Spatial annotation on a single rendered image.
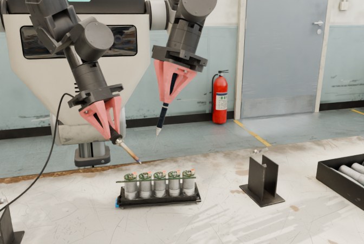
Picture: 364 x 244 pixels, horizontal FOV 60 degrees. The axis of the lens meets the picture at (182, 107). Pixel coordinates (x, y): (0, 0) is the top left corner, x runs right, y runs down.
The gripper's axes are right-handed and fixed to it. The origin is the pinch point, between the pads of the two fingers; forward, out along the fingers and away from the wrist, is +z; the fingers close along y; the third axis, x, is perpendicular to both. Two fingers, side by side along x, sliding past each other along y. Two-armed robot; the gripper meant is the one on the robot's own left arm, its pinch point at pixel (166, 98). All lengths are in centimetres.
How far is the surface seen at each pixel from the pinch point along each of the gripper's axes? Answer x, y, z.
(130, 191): -2.2, 0.7, 18.9
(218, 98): 191, -183, 1
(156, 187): 1.8, 2.9, 16.9
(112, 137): -5.0, -6.7, 10.7
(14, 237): -19.6, -2.5, 28.8
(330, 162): 37.8, 15.9, 3.8
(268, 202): 20.2, 15.2, 13.9
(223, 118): 204, -179, 19
